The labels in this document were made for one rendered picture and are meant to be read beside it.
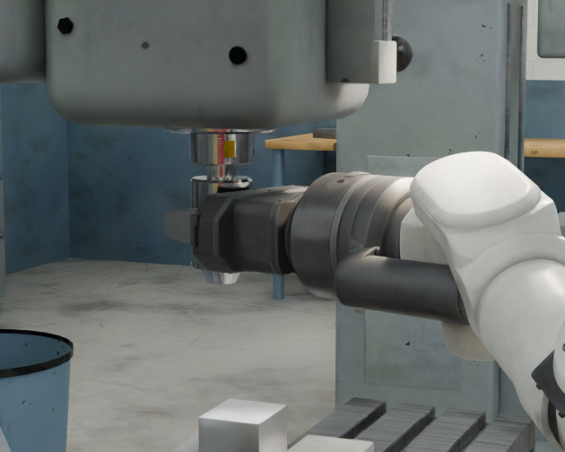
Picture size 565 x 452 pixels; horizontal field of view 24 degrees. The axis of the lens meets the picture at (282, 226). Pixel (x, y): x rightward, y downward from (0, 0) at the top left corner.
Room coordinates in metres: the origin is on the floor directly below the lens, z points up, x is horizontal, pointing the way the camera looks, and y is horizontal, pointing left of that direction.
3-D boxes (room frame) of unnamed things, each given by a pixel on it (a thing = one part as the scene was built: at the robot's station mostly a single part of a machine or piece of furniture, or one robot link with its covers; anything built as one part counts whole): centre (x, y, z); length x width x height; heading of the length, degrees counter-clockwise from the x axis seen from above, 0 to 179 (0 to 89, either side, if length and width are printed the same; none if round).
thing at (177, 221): (0.95, 0.07, 1.23); 0.06 x 0.02 x 0.03; 47
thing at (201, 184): (0.97, 0.05, 1.26); 0.05 x 0.05 x 0.01
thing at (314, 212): (0.91, -0.02, 1.23); 0.13 x 0.12 x 0.10; 137
